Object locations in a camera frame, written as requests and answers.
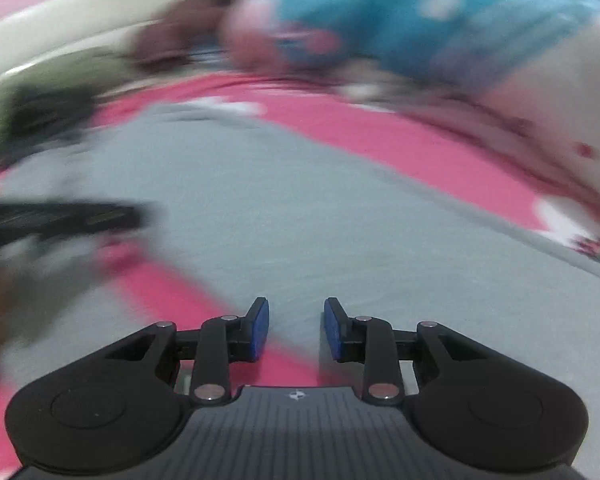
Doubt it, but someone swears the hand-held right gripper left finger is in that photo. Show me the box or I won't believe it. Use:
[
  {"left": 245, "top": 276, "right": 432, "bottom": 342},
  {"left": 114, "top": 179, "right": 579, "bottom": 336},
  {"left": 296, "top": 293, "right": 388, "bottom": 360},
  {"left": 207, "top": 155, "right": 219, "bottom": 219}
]
[{"left": 105, "top": 297, "right": 271, "bottom": 406}]

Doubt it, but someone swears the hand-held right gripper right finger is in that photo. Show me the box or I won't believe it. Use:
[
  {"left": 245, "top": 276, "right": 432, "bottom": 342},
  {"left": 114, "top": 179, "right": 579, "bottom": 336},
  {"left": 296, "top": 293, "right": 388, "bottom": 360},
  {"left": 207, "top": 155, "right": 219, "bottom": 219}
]
[{"left": 322, "top": 297, "right": 486, "bottom": 406}]

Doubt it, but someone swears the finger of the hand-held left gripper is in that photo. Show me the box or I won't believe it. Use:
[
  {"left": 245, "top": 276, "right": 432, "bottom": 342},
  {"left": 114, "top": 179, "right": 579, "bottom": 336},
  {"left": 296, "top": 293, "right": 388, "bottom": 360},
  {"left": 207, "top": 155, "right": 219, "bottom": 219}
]
[{"left": 40, "top": 203, "right": 146, "bottom": 241}]

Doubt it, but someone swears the grey hoodie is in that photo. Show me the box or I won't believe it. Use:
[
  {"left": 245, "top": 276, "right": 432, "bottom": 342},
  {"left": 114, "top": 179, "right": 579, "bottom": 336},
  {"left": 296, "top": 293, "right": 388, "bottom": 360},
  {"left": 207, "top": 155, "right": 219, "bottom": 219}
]
[{"left": 0, "top": 105, "right": 600, "bottom": 396}]

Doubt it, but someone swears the black garment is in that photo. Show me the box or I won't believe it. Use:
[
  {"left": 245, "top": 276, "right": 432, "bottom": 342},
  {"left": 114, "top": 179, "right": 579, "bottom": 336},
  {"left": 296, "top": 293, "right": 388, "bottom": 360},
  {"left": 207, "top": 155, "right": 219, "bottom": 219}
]
[{"left": 5, "top": 85, "right": 106, "bottom": 157}]

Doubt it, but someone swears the green leaf-pattern pillow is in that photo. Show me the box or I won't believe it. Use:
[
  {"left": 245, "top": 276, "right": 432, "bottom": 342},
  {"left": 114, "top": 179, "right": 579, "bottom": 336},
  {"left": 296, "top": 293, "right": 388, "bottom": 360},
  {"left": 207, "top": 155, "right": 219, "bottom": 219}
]
[{"left": 0, "top": 47, "right": 136, "bottom": 166}]

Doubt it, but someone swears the pink floral blanket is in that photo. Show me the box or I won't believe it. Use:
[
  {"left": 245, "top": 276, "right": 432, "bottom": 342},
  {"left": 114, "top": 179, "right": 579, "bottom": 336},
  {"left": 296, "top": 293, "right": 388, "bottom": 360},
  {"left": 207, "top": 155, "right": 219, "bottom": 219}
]
[{"left": 0, "top": 72, "right": 600, "bottom": 476}]

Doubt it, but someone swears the maroon fleece garment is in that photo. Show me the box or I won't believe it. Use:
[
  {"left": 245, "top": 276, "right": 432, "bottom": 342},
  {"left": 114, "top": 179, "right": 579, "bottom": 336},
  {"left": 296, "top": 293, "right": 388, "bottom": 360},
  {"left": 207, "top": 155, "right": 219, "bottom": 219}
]
[{"left": 130, "top": 0, "right": 251, "bottom": 73}]

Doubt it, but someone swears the white and pink headboard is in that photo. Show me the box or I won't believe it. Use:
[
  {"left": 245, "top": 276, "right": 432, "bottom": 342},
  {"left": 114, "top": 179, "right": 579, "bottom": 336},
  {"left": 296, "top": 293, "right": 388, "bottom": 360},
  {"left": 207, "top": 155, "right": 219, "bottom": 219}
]
[{"left": 0, "top": 0, "right": 261, "bottom": 96}]

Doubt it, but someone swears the white crumpled sheet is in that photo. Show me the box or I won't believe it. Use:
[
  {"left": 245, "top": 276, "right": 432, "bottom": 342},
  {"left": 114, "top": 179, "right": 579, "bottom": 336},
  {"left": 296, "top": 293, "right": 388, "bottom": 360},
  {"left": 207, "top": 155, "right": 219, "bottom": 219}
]
[{"left": 340, "top": 80, "right": 398, "bottom": 107}]

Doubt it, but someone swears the pink and blue quilt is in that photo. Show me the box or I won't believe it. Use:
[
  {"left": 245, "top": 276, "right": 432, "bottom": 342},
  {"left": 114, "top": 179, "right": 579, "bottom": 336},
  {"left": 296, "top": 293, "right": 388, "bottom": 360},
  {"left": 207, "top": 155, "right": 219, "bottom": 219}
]
[{"left": 220, "top": 0, "right": 600, "bottom": 221}]

